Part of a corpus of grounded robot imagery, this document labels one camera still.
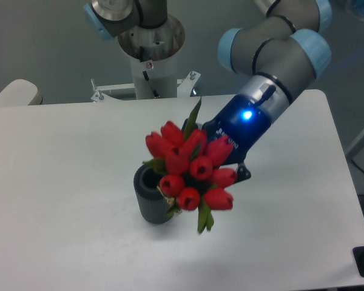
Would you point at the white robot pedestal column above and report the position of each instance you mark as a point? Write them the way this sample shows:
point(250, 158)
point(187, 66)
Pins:
point(153, 52)

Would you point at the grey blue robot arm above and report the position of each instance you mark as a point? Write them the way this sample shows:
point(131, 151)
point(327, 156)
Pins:
point(282, 55)

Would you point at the red tulip bouquet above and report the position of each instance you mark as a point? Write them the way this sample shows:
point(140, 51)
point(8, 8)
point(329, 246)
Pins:
point(193, 176)

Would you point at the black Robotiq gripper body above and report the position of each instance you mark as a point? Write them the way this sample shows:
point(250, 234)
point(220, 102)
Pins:
point(242, 122)

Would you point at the dark grey ribbed vase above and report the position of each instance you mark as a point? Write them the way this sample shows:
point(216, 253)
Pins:
point(152, 204)

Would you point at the beige chair back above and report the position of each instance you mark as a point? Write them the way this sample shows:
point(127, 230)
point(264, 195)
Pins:
point(20, 92)

